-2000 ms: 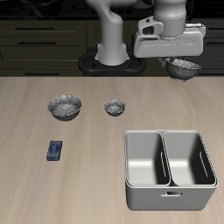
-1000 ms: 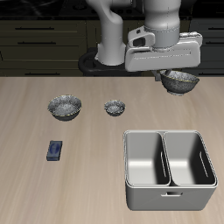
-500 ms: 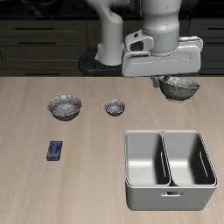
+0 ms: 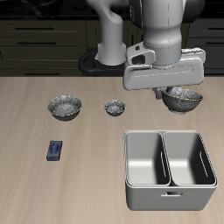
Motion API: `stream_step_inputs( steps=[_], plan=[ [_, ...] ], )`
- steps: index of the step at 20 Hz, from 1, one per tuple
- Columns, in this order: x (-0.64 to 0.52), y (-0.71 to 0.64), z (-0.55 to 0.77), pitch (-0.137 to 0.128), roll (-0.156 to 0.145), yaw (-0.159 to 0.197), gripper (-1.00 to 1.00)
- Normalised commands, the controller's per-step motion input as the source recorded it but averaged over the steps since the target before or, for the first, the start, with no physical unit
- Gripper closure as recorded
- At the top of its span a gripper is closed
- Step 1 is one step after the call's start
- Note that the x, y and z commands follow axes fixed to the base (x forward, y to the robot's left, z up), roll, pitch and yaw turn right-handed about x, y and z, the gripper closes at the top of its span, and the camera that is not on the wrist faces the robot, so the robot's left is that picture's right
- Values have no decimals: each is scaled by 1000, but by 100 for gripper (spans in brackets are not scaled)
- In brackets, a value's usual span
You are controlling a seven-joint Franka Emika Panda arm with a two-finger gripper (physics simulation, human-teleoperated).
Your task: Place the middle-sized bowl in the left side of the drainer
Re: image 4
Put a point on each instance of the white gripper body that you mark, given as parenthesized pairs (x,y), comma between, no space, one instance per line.
(175,74)

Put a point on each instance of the small grey speckled bowl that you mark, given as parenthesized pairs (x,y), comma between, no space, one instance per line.
(115,107)

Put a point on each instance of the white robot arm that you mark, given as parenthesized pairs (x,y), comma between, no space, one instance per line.
(163,26)

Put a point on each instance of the white two-bin basket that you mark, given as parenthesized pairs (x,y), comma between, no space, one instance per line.
(170,194)

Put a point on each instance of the medium grey speckled bowl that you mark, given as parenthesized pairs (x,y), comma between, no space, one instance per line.
(64,107)

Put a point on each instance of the large grey speckled bowl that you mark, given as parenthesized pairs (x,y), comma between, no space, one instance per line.
(180,100)

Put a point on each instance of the flat black base plate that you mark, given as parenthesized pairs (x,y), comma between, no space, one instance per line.
(87,65)

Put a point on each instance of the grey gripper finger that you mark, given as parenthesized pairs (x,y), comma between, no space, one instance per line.
(157,93)

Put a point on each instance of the dark kitchen cupboards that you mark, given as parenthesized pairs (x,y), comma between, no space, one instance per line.
(40,49)

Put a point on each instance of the small dark blue box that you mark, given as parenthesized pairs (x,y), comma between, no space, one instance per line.
(54,150)

